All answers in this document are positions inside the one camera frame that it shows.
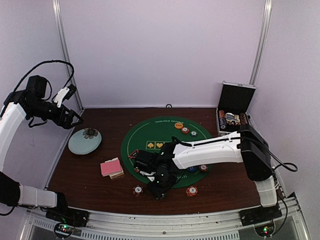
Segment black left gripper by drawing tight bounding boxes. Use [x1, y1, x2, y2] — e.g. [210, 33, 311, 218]
[28, 99, 84, 129]

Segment blue small blind button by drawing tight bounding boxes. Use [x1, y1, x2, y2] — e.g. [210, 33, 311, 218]
[186, 166, 196, 173]

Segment orange chip stack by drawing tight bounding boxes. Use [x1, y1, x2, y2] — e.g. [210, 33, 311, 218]
[185, 186, 198, 197]

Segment red black chip stack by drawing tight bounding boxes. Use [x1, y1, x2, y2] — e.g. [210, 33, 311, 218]
[132, 185, 144, 197]

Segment black red triangular dealer marker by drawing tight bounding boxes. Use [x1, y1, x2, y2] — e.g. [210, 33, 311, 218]
[128, 149, 139, 159]

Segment orange big blind button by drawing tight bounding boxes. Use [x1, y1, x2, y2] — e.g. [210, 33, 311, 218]
[174, 122, 184, 129]

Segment red-backed playing card deck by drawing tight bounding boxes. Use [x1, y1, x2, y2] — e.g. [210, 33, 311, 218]
[100, 159, 122, 177]

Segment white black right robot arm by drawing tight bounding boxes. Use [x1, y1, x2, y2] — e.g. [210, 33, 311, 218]
[147, 125, 280, 221]

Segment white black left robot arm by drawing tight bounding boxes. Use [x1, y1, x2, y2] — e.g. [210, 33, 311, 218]
[0, 90, 84, 222]

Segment light blue flower plate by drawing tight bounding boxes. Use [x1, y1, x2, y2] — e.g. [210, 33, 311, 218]
[68, 127, 102, 155]

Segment round green poker mat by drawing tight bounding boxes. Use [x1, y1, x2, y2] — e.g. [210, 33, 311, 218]
[120, 116, 215, 189]

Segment gold playing card box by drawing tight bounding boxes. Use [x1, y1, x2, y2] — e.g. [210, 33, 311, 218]
[105, 157, 125, 179]

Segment chips inside case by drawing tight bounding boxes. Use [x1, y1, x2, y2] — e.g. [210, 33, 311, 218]
[218, 110, 249, 130]

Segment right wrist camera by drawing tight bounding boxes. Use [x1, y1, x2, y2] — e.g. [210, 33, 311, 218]
[134, 150, 157, 173]

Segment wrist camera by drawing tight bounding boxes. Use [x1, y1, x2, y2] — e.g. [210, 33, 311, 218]
[134, 150, 157, 173]
[52, 84, 77, 108]

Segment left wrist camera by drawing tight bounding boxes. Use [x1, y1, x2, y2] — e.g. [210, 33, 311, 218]
[52, 84, 77, 108]

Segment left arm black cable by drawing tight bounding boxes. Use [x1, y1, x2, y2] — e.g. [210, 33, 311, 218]
[13, 59, 75, 101]

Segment metal front rail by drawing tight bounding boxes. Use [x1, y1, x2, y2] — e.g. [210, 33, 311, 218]
[23, 191, 307, 240]

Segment left aluminium frame post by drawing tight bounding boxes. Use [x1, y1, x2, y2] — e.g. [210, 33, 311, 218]
[52, 0, 84, 113]

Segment aluminium frame post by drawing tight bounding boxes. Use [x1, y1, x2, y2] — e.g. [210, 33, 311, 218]
[249, 0, 273, 85]
[52, 0, 84, 113]

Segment right aluminium frame post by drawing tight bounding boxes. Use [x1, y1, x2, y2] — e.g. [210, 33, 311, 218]
[249, 0, 273, 85]

